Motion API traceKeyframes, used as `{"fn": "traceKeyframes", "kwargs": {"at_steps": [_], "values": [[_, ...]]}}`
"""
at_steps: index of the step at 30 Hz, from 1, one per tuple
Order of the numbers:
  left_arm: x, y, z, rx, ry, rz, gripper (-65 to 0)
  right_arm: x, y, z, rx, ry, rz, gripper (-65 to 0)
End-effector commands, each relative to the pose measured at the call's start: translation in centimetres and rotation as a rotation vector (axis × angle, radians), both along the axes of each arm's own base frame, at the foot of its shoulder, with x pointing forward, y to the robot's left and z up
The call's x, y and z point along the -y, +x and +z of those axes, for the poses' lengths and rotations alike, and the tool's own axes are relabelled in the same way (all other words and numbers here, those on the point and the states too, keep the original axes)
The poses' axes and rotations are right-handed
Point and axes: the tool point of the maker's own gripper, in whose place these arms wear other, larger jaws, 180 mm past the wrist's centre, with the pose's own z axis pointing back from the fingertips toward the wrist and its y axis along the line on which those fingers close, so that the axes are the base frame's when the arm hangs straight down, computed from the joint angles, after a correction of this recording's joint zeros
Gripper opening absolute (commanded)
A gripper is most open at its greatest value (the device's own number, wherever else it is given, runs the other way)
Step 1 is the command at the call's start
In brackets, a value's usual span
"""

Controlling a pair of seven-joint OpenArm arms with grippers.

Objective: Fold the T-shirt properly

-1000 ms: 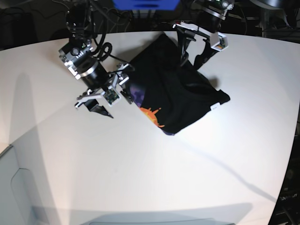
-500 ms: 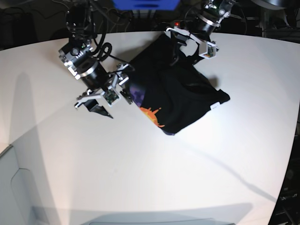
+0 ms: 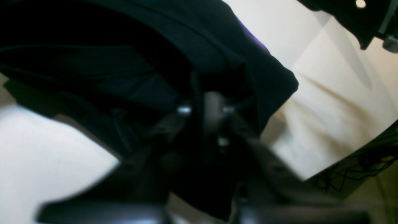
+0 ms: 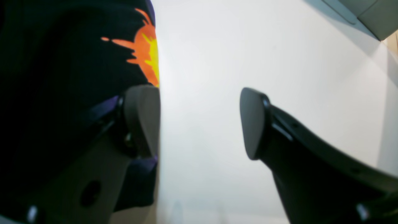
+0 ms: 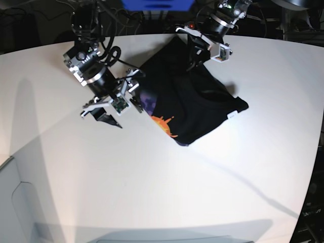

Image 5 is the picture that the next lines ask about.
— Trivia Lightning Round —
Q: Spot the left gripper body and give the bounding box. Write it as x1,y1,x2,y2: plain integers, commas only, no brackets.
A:
175,14,232,50

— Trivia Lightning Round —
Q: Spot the blue plastic bin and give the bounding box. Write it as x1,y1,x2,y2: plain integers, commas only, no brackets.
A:
122,0,194,12

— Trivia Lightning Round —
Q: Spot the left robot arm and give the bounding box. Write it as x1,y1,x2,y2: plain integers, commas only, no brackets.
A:
176,1,252,71

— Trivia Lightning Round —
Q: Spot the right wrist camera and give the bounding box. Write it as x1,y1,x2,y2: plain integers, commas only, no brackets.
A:
110,95,130,115

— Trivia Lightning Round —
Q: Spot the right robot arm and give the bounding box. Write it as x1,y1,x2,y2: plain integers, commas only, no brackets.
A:
63,1,145,128

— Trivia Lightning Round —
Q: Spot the black T-shirt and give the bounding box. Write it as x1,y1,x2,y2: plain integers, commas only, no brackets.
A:
138,37,249,146

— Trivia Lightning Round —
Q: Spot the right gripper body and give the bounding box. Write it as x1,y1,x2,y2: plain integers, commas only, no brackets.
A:
80,67,146,118

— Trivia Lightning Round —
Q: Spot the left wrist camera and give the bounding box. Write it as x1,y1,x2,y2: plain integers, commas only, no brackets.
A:
210,43,232,63

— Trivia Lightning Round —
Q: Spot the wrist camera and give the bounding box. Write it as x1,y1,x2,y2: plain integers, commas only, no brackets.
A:
110,95,130,115
210,43,232,63

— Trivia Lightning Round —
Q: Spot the black power strip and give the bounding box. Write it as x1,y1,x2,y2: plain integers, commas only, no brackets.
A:
170,21,198,30

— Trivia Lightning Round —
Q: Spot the black box with white lettering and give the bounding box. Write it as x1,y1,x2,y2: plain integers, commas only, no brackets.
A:
291,167,324,243

